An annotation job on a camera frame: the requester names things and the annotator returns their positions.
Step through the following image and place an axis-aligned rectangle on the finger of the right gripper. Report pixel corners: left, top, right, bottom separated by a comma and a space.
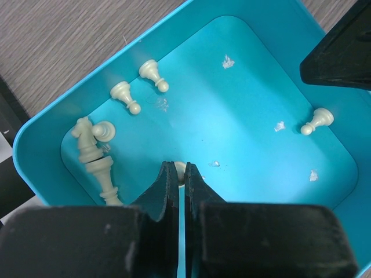
300, 0, 370, 90

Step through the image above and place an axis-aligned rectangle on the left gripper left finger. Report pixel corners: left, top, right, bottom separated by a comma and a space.
1, 162, 179, 277

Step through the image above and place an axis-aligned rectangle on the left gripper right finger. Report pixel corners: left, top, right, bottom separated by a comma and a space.
184, 163, 358, 277

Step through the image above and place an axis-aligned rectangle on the white chess piece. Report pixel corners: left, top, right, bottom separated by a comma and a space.
300, 108, 334, 136
174, 161, 186, 187
71, 116, 103, 163
139, 59, 169, 93
92, 121, 116, 142
110, 81, 141, 115
85, 156, 123, 206

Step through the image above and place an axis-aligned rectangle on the blue plastic tray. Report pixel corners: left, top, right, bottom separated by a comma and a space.
13, 1, 370, 270

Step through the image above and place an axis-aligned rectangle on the white chess piece in tray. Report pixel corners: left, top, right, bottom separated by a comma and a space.
71, 116, 103, 163
139, 59, 169, 93
300, 108, 334, 136
110, 81, 141, 115
92, 121, 116, 142

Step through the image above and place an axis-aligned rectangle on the black white chess board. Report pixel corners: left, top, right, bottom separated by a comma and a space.
1, 79, 35, 226

